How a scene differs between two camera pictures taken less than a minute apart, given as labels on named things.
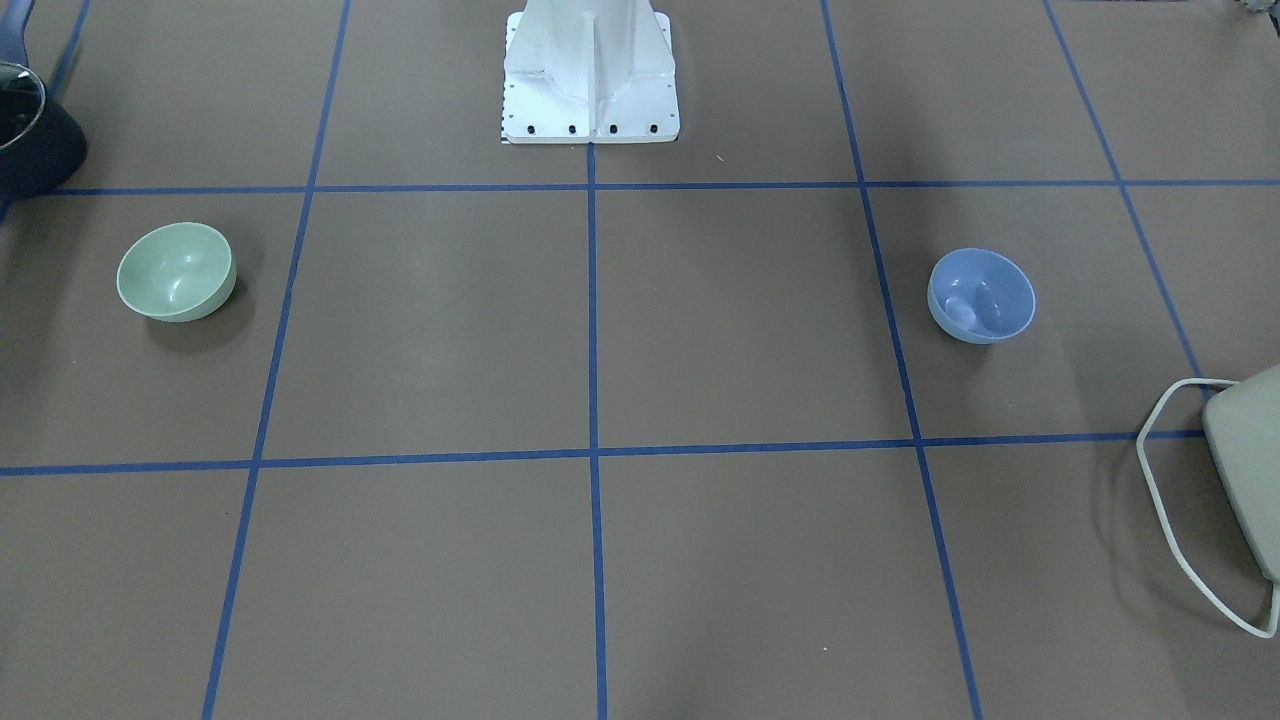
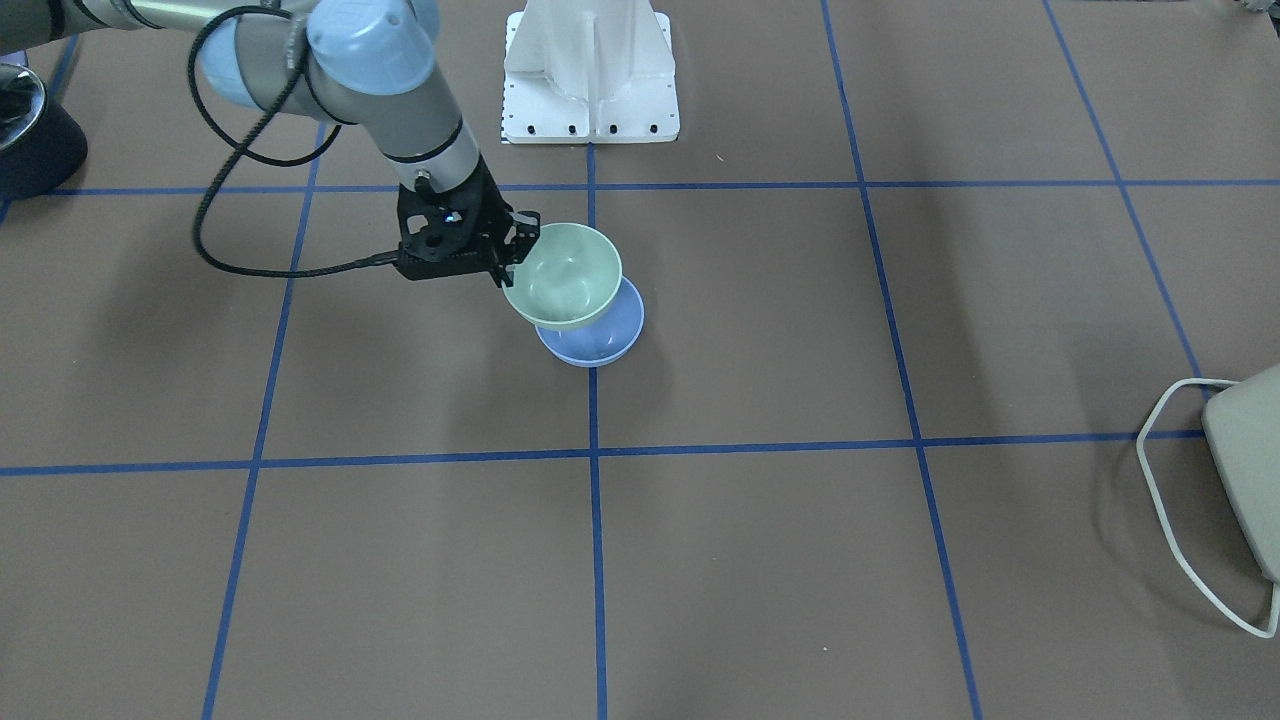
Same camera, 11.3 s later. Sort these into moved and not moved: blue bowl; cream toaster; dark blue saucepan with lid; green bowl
Moved: green bowl; blue bowl
Not moved: cream toaster; dark blue saucepan with lid
